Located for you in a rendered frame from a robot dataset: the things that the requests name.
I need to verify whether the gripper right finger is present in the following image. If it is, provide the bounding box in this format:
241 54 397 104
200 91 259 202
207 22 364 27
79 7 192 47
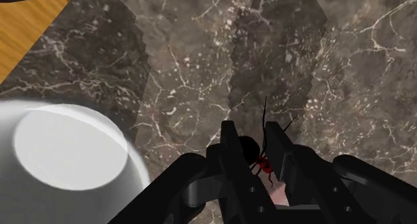
265 121 417 224

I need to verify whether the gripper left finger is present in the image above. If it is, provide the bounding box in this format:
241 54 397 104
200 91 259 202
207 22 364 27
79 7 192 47
109 120 279 224

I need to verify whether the red and black insect toy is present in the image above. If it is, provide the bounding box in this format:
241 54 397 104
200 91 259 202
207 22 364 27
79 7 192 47
239 96 297 189

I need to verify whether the white bowl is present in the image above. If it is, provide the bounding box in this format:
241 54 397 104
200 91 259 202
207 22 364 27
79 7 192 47
0 99 151 224

